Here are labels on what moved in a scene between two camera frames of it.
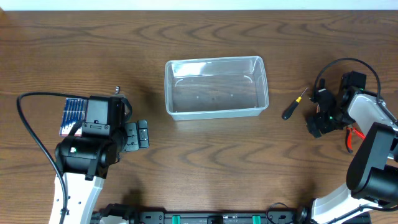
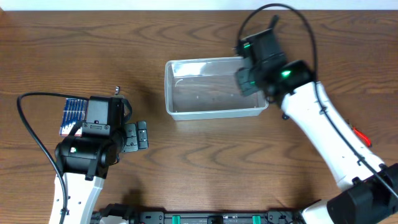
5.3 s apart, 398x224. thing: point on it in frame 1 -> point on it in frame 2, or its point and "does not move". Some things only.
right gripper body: [319, 123] -> [245, 81]
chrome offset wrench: [117, 88] does not move
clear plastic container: [212, 88] does not move
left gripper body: [131, 137] does not move
